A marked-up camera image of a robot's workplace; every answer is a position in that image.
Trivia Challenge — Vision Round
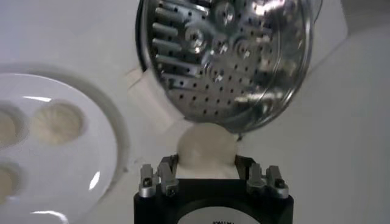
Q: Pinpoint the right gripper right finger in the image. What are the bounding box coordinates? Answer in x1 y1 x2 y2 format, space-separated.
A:
234 154 289 200

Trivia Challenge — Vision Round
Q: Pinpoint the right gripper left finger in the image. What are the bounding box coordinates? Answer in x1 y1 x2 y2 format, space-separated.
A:
138 154 180 198

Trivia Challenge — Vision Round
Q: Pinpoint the white steamed baozi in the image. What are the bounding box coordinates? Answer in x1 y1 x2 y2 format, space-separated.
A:
0 163 24 205
32 102 85 145
175 122 239 180
0 105 25 150

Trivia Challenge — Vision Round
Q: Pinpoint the stainless steel steamer basket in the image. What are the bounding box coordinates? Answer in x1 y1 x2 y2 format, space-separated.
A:
135 0 314 135

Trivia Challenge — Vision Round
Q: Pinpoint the white electric cooker pot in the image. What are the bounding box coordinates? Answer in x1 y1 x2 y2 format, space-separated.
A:
126 67 196 128

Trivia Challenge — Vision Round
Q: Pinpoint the white round plate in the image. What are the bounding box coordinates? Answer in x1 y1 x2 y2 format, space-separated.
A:
0 62 130 224

